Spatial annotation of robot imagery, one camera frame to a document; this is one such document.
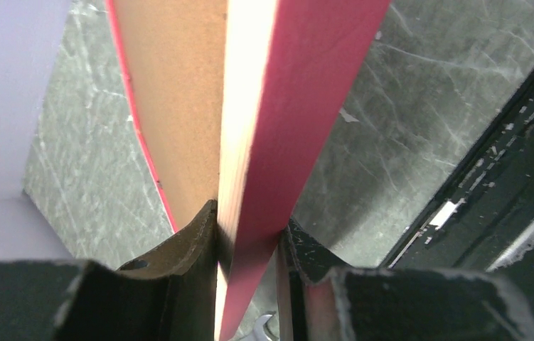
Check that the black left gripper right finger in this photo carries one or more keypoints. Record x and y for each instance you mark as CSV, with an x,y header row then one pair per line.
x,y
321,297

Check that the red wooden picture frame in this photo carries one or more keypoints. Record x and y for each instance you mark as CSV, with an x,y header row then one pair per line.
x,y
288,68

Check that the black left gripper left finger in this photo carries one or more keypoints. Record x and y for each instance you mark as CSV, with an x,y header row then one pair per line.
x,y
168,293

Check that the silver open-end wrench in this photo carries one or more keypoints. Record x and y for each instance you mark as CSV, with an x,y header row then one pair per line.
x,y
260,330

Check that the brown cardboard backing board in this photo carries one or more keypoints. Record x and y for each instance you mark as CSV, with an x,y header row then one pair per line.
x,y
172,58

